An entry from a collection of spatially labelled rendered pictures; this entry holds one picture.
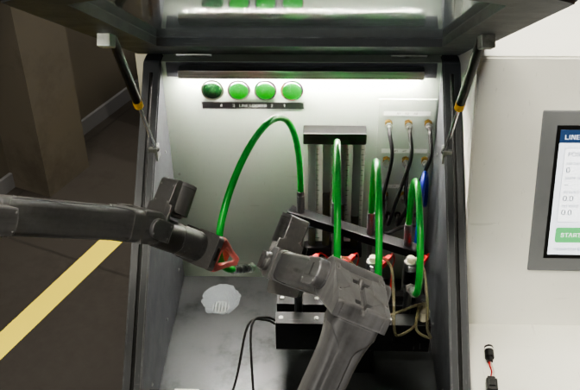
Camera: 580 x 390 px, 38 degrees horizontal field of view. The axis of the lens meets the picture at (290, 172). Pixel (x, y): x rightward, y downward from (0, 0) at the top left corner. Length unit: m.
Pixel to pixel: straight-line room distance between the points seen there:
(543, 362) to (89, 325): 2.00
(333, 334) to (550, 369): 0.83
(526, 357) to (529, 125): 0.48
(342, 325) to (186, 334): 1.04
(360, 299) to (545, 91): 0.78
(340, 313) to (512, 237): 0.81
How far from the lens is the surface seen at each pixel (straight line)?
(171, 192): 1.49
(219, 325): 2.07
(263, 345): 2.01
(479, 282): 1.84
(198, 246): 1.54
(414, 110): 1.91
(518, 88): 1.70
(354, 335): 1.07
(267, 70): 1.83
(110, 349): 3.25
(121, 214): 1.38
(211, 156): 1.99
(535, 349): 1.86
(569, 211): 1.81
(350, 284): 1.09
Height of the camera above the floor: 2.26
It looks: 33 degrees down
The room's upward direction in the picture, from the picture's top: 1 degrees counter-clockwise
